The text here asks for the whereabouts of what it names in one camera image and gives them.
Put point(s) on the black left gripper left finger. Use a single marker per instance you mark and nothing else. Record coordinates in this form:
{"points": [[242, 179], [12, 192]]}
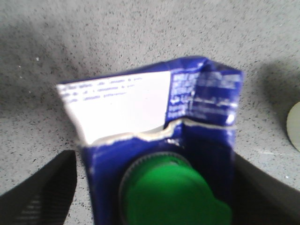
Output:
{"points": [[45, 197]]}

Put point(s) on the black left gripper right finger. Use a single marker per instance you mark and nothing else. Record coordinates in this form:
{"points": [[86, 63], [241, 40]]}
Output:
{"points": [[260, 199]]}

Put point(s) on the white HOME mug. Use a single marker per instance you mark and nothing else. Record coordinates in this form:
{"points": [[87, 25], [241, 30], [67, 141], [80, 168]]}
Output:
{"points": [[293, 125]]}

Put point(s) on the blue white milk carton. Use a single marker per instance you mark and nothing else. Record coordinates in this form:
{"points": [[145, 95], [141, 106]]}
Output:
{"points": [[157, 141]]}

